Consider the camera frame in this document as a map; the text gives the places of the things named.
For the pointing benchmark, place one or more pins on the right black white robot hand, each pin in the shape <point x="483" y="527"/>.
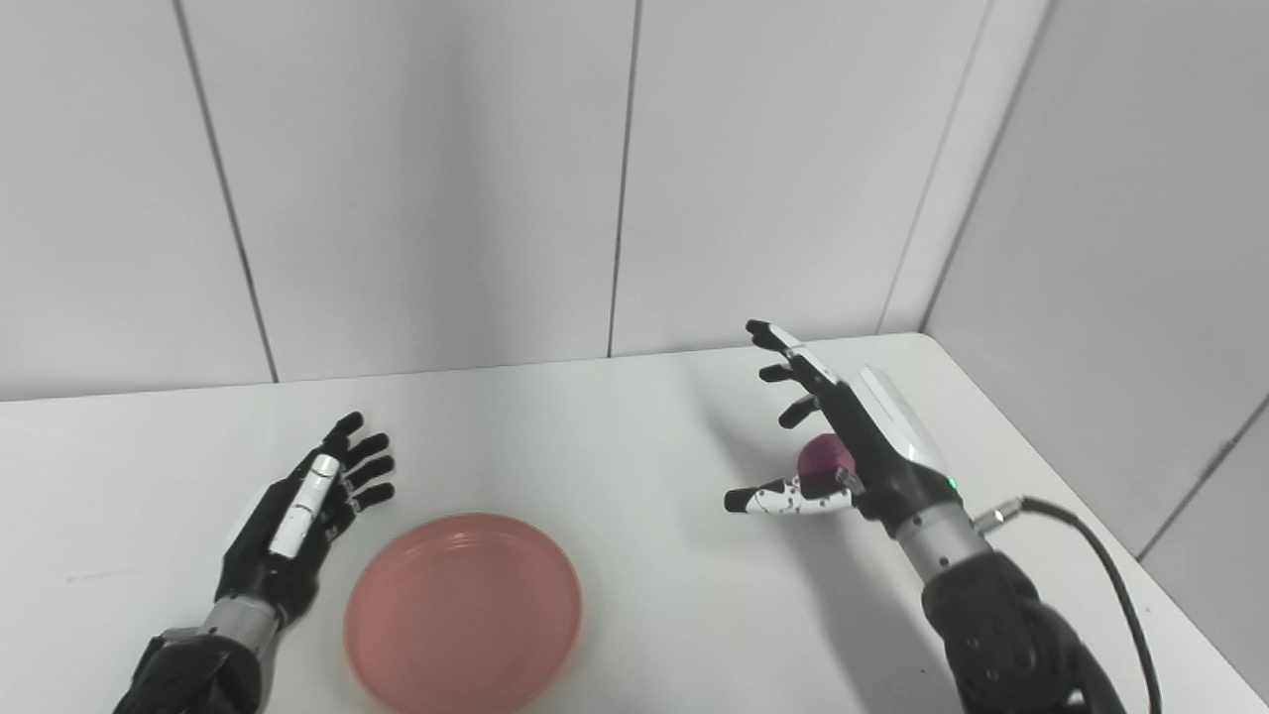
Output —
<point x="843" y="436"/>

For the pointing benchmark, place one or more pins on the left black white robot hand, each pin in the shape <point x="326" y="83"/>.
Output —
<point x="307" y="516"/>

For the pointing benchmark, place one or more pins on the purple red onion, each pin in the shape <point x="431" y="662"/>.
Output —
<point x="823" y="458"/>

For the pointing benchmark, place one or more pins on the pink round plate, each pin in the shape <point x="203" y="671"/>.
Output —
<point x="463" y="613"/>

